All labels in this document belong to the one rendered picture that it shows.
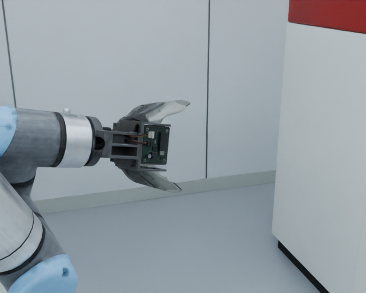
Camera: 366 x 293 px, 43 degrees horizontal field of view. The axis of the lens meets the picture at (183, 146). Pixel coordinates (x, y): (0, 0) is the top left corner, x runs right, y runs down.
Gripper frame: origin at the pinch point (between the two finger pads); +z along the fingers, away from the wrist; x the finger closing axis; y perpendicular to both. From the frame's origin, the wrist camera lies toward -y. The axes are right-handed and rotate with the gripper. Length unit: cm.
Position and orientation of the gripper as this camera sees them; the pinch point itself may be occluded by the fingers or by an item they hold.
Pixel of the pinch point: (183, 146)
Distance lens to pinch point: 79.6
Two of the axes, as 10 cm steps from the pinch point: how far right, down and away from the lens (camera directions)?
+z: 7.7, 0.5, 6.4
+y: 6.3, 0.9, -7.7
